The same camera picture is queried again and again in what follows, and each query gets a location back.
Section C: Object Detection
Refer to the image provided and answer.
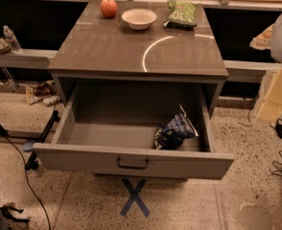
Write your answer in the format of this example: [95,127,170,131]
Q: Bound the crumpled snack wrappers on floor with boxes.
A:
[25,80,59,106]

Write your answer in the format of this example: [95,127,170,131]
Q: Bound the dark object bottom left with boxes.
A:
[0,190,31,230]

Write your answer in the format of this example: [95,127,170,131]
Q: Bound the blue tape cross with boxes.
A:
[120,178,150,218]

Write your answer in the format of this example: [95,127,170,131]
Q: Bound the grey bench rail left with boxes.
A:
[0,49,57,69]

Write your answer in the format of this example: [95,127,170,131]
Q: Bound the green chip bag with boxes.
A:
[164,0,197,28]

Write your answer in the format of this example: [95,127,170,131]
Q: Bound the black floor cable left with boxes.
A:
[0,108,53,230]

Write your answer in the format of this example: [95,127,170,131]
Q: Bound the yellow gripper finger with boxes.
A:
[256,67,282,123]
[249,25,273,50]

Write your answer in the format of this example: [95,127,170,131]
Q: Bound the clear water bottle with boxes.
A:
[3,25,22,54]

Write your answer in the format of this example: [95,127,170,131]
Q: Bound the black tripod leg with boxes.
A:
[23,110,59,171]

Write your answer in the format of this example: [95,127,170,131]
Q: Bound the black drawer handle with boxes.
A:
[117,157,150,170]

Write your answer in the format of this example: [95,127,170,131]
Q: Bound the blue chip bag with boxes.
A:
[153,105,199,150]

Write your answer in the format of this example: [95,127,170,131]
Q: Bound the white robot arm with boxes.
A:
[249,13,282,123]

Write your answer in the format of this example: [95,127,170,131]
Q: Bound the white bowl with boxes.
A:
[122,9,156,31]

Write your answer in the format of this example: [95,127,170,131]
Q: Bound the grey cabinet counter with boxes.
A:
[48,1,228,112]

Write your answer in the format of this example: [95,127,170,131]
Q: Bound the red apple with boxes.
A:
[100,0,118,18]

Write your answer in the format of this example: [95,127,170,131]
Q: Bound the open grey top drawer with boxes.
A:
[34,80,234,179]

